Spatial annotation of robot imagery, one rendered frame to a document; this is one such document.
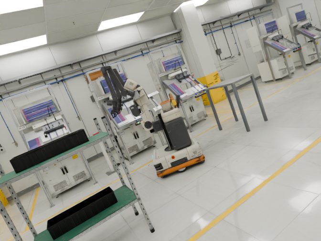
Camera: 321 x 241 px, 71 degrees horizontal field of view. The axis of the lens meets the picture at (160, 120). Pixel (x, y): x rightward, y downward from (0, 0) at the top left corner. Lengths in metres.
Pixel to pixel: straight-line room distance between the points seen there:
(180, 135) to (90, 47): 4.11
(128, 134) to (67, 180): 1.38
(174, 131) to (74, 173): 2.20
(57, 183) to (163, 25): 5.18
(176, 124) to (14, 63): 4.34
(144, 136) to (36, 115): 2.00
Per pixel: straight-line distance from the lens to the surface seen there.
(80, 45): 6.31
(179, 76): 5.15
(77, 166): 4.38
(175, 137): 2.91
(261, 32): 7.59
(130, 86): 3.00
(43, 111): 4.45
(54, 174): 4.39
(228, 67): 8.28
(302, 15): 9.04
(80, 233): 2.01
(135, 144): 4.56
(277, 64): 7.38
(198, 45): 7.02
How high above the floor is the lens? 1.18
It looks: 9 degrees down
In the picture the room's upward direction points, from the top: 22 degrees counter-clockwise
